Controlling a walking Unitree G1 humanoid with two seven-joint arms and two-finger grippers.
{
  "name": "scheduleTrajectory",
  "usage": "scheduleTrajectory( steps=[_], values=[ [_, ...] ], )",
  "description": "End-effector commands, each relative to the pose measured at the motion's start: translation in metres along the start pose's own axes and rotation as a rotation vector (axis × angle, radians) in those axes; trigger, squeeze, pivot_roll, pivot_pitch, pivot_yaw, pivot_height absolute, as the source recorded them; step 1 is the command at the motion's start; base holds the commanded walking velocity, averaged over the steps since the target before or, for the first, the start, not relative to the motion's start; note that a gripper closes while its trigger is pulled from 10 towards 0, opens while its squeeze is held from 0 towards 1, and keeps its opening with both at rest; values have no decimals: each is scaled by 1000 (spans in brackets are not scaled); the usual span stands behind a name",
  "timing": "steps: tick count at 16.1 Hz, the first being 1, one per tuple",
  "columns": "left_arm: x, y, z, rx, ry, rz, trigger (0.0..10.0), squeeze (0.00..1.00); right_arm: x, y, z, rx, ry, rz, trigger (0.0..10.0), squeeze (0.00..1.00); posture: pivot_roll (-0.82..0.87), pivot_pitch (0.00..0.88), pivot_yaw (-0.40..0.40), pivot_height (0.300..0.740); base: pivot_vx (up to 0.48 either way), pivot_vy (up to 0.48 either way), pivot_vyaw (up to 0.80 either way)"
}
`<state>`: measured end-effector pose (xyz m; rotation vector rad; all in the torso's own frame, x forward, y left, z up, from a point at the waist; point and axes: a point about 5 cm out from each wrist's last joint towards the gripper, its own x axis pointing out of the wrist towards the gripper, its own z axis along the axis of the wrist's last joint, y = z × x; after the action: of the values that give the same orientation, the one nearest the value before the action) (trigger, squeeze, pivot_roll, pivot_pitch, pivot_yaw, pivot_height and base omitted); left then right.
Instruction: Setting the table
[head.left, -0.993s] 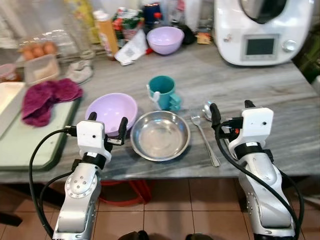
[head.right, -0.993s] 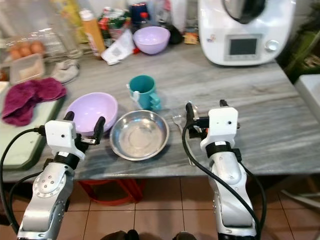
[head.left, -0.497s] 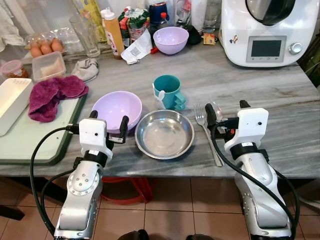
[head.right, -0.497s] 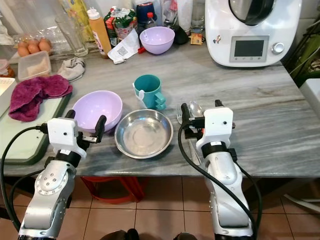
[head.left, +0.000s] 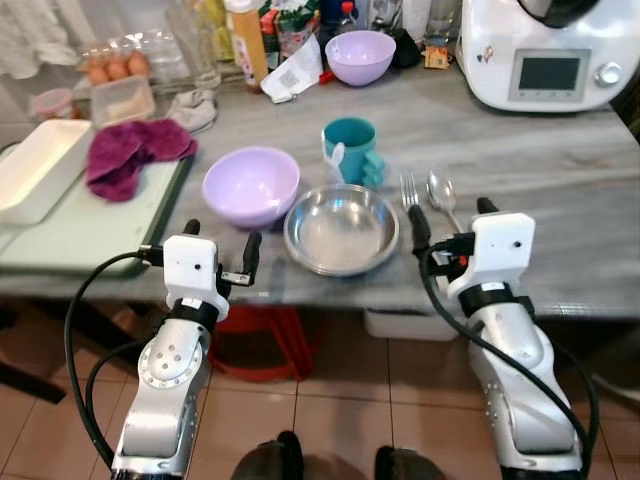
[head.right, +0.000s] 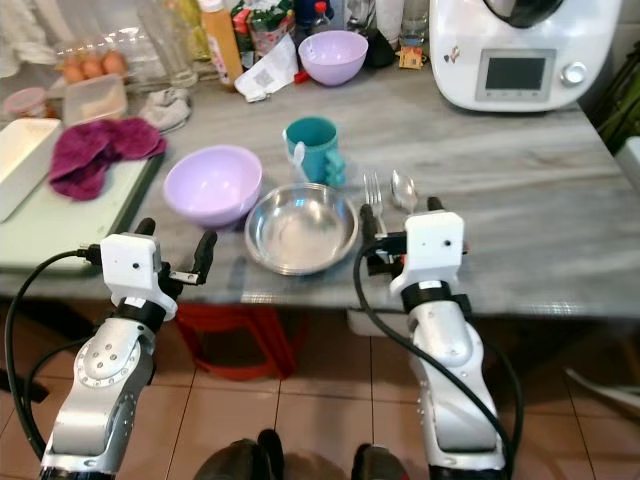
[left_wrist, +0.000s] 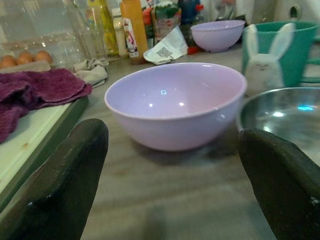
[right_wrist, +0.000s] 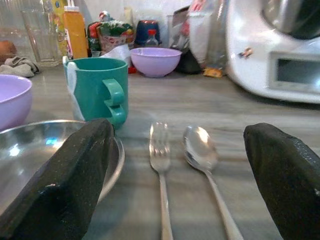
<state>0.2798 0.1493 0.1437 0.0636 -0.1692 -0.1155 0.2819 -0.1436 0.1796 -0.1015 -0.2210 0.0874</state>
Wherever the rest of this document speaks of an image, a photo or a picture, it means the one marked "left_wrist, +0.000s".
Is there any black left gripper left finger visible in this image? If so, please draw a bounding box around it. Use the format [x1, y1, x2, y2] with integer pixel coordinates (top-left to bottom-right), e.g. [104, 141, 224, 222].
[0, 118, 110, 240]

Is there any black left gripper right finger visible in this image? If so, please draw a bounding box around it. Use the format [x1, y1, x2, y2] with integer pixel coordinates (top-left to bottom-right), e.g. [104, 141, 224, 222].
[238, 128, 320, 240]

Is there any teal mug with white bunny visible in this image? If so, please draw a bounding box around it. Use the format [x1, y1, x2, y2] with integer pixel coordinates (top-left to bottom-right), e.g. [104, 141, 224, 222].
[240, 21, 320, 97]

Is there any pale green cutting board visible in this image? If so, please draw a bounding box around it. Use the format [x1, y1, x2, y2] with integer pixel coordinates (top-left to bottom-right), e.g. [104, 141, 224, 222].
[0, 95, 90, 211]

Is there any shallow stainless steel dish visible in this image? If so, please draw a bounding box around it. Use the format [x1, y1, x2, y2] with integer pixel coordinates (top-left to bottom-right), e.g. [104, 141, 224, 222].
[236, 87, 320, 166]

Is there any purple terry cloth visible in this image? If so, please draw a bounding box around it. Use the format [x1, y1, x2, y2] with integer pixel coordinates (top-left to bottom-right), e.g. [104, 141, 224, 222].
[0, 68, 94, 145]

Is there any crumpled grey cloth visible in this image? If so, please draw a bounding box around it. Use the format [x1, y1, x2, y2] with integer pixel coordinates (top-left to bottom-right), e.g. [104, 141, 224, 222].
[73, 58, 110, 89]

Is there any egg carton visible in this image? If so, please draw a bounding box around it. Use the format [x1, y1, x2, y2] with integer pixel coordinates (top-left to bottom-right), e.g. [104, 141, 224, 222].
[0, 59, 53, 75]

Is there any brown egg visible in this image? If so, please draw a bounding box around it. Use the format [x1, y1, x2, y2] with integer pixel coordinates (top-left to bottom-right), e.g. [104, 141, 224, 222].
[34, 50, 54, 65]
[16, 51, 35, 66]
[0, 54, 18, 70]

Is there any lilac plastic bowl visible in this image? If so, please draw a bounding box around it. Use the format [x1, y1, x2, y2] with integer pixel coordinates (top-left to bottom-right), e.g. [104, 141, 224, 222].
[190, 19, 247, 53]
[104, 62, 248, 152]

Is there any clear drinking glass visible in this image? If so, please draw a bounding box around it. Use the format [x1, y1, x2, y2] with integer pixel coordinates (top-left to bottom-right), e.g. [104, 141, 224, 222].
[62, 0, 109, 64]

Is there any yellow oil bottle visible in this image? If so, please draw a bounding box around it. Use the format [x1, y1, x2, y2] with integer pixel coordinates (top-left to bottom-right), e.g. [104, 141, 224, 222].
[87, 0, 120, 57]

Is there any orange sauce bottle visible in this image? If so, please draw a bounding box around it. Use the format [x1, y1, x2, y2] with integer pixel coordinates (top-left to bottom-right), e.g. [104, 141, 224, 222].
[119, 0, 149, 66]

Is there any white printed paper packet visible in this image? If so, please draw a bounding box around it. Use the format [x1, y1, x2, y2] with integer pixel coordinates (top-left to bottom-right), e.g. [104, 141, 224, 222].
[142, 24, 189, 66]

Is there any colourful snack bag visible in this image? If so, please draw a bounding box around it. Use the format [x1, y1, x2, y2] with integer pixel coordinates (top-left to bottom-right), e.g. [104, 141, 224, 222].
[141, 2, 183, 49]

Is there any dark blue bottle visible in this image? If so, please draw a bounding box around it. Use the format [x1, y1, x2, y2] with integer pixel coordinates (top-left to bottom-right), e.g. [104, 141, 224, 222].
[177, 0, 201, 26]

